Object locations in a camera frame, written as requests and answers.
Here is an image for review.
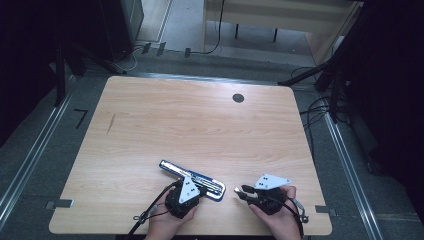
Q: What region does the black hanging cable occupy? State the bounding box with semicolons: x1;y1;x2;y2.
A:
191;0;226;56

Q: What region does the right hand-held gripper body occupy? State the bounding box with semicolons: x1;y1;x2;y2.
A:
253;173;292;216

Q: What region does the dark cabinet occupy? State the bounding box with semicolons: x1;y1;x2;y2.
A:
99;0;145;63

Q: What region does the metal floor rail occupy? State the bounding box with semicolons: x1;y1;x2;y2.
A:
0;74;76;231
324;113;384;240
128;71;291;86

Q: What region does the black tripod stand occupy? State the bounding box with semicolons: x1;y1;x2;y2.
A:
277;56;346;124
53;39;128;108

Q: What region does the blue stapler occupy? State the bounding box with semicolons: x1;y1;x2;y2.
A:
158;159;227;203

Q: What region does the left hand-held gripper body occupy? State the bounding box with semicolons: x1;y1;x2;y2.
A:
164;176;202;220

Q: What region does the light wooden bench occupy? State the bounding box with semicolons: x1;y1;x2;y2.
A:
201;0;364;66

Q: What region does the person's left hand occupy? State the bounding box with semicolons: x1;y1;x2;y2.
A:
145;203;200;240

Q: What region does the person's right hand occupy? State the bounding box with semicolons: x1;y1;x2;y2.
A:
249;185;303;240

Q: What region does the black cable bundle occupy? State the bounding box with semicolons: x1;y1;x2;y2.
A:
298;66;334;161

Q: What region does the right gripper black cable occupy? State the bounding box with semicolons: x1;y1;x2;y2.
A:
276;195;310;240

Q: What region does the dark curtain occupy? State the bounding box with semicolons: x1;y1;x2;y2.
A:
0;0;103;148
333;0;424;221

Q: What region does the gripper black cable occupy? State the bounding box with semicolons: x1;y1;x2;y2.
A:
276;195;310;240
123;179;184;240

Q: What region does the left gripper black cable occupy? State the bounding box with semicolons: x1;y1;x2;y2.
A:
123;179;184;240

